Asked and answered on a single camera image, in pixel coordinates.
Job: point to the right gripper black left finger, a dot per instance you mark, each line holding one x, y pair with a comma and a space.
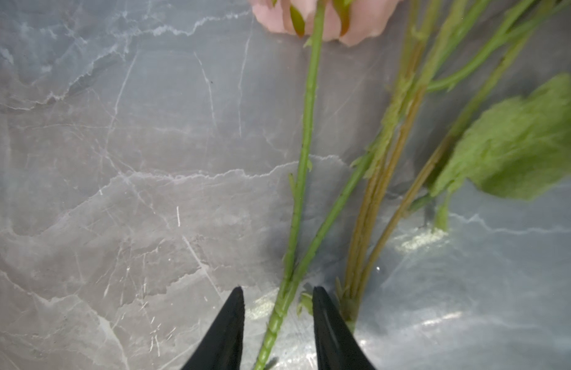
222, 345

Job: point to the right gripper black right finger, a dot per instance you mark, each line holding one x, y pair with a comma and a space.
336, 348

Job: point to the pink peony flower stem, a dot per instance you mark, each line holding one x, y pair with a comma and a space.
349, 23

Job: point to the orange flower stem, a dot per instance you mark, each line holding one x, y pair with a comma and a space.
515, 149

